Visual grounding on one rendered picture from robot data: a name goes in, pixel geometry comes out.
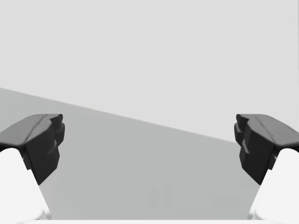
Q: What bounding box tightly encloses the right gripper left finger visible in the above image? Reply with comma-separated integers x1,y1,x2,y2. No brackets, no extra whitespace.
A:
0,113,66,221

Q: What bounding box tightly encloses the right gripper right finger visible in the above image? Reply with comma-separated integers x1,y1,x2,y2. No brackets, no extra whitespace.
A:
234,113,299,221

